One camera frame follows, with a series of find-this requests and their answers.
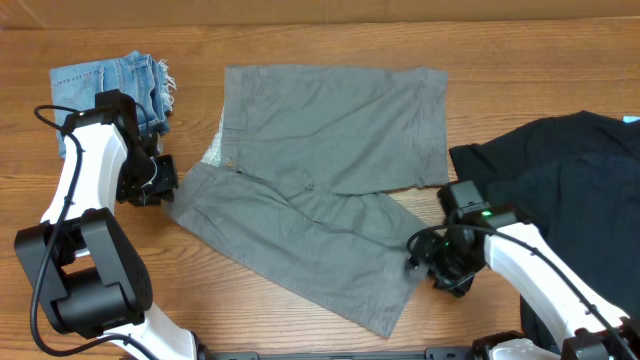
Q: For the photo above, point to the black t-shirt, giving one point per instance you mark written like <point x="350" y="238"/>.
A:
<point x="577" y="178"/>

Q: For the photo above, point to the light blue cloth piece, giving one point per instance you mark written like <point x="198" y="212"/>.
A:
<point x="630" y="119"/>

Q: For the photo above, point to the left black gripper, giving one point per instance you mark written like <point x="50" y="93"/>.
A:
<point x="165" y="189"/>

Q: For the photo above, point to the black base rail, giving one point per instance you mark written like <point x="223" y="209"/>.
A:
<point x="431" y="353"/>

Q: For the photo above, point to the folded blue denim shorts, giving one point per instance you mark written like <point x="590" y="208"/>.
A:
<point x="137" y="75"/>

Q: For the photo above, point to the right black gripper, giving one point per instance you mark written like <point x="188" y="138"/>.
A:
<point x="435" y="270"/>

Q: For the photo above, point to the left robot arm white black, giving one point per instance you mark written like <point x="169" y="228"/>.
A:
<point x="90" y="286"/>

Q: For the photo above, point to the grey shorts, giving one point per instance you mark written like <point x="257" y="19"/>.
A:
<point x="297" y="183"/>

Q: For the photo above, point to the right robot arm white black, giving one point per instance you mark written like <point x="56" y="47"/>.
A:
<point x="581" y="323"/>

